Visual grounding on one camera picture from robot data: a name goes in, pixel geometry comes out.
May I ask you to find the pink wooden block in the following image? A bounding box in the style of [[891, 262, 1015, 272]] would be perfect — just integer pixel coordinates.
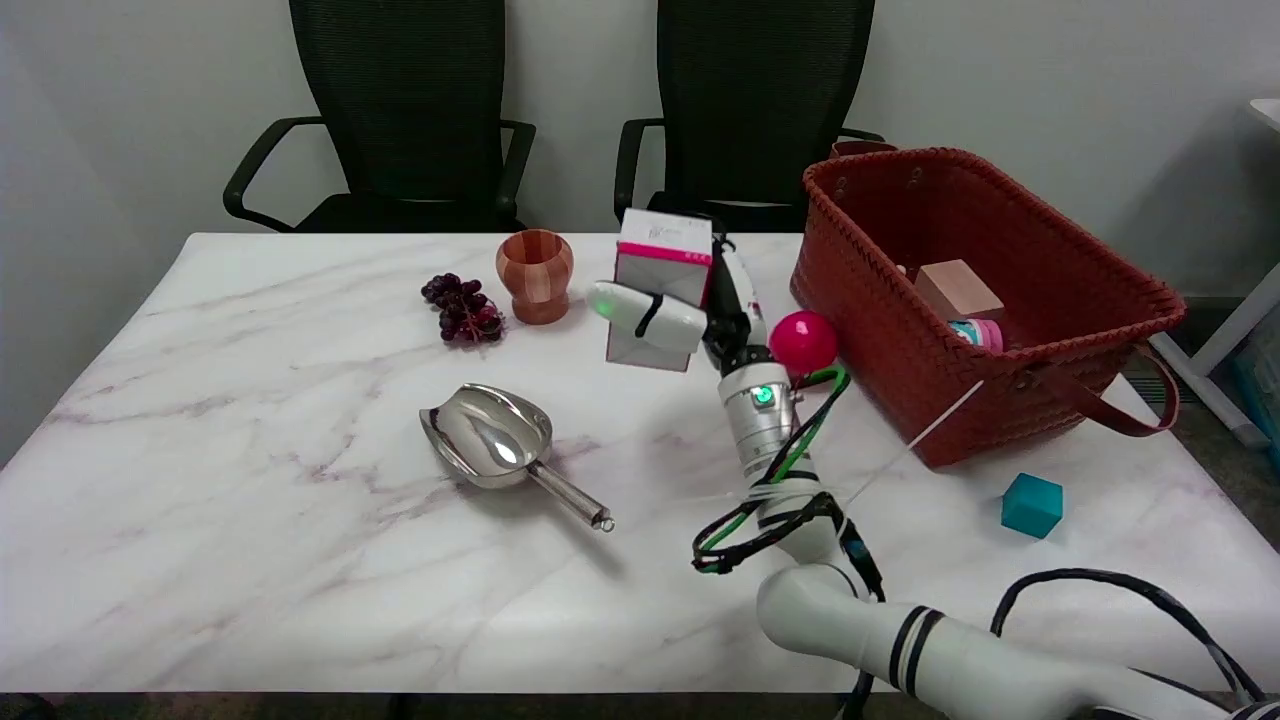
[[913, 259, 1005, 321]]

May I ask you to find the purple grape bunch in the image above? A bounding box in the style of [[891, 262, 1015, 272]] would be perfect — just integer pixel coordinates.
[[421, 273, 505, 345]]

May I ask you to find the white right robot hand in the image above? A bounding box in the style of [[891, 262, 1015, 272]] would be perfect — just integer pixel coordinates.
[[585, 237, 774, 377]]

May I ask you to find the teal cube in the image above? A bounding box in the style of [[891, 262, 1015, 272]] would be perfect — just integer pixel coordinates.
[[1001, 473, 1065, 540]]

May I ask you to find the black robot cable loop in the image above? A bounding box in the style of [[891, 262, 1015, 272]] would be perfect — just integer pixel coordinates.
[[990, 568, 1267, 707]]

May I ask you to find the brown wooden cup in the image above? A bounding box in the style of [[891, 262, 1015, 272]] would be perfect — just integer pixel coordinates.
[[495, 229, 576, 326]]

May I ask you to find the white paper box pink stripe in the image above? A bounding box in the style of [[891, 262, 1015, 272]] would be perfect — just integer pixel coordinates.
[[605, 208, 715, 373]]

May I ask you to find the red woven basket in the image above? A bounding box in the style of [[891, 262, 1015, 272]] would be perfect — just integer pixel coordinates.
[[789, 140, 1188, 469]]

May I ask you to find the black green robot cable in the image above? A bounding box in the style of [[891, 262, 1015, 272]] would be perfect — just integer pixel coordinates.
[[691, 365, 887, 603]]

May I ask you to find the pink teal small bottle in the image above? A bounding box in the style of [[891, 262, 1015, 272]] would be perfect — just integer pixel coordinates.
[[946, 318, 1005, 354]]

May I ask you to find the black mesh office chair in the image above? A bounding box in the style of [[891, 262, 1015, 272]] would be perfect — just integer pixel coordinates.
[[613, 0, 887, 234], [222, 0, 537, 234]]

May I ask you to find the white table leg frame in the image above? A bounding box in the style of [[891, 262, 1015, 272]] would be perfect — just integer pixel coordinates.
[[1147, 98, 1280, 449]]

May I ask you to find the pink ball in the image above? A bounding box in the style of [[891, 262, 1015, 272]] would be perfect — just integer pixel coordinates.
[[768, 310, 839, 376]]

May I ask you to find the silver metal scoop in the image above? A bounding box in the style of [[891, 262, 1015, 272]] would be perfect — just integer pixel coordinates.
[[419, 383, 616, 533]]

